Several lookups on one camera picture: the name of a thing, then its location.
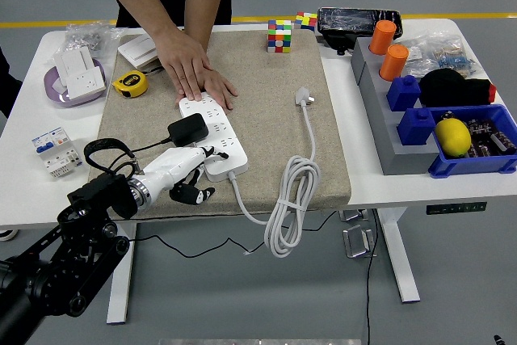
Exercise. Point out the white wall switch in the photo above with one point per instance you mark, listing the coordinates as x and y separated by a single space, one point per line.
135 48

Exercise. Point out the blue block with knob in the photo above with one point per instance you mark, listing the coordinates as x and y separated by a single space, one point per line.
403 94
416 127

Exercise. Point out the clear bag of blue components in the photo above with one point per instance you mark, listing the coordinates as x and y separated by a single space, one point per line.
456 61

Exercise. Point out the white table leg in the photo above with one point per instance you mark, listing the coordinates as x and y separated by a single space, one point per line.
119 280
398 256

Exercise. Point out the white switch panel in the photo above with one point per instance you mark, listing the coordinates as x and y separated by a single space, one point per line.
70 60

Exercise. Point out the purple plate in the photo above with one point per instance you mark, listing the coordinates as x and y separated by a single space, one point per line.
51 88

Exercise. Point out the orange cylinder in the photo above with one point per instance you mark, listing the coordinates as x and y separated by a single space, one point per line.
381 38
393 62

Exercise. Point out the yellow tape measure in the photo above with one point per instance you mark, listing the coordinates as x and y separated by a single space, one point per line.
129 83

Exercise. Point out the white wall socket panel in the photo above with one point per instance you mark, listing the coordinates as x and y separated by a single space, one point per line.
82 82

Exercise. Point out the white blue circuit breaker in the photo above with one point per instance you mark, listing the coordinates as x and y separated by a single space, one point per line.
54 151

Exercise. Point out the grey stepped block base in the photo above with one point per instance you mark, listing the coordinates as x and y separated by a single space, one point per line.
387 147

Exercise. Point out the clear bag of metal parts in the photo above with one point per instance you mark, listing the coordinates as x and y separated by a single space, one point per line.
87 38

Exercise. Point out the person's right hand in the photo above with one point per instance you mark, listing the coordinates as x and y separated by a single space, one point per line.
183 62

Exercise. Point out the clear bag of small parts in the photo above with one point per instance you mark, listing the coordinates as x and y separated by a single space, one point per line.
428 48

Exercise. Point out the black plastic-wrapped box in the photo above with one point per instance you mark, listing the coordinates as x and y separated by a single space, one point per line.
347 22

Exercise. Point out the black pouch with red end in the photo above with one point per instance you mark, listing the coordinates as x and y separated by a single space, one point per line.
448 88

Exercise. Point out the person's left hand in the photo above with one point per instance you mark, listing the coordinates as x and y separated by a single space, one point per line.
220 86

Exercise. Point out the blue plastic bin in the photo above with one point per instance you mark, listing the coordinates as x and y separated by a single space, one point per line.
468 166

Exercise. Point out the person's left forearm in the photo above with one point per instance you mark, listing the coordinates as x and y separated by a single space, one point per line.
207 9

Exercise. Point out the yellow lemon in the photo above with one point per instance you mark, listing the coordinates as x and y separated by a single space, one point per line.
452 138

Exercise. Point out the black table control panel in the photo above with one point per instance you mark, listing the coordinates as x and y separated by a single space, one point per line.
456 208

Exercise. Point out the grey-brown mat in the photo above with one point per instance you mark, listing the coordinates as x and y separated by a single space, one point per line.
262 139

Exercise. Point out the multicoloured puzzle cube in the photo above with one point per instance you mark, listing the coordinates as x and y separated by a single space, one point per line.
279 36
305 21

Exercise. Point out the dark electronic components pile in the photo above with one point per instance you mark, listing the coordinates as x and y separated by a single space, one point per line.
484 131

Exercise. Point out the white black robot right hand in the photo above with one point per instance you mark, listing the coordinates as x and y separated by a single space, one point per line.
499 341

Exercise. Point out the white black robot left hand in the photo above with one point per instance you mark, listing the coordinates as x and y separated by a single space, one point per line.
173 167

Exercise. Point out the black power adapter plug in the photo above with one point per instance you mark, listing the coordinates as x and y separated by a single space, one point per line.
187 129

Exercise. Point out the white power strip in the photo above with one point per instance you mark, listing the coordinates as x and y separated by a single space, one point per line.
238 159

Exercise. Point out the silver metal bracket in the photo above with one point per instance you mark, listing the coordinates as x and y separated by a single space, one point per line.
353 215
357 242

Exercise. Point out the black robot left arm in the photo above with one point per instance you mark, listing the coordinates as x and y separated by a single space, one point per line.
68 264

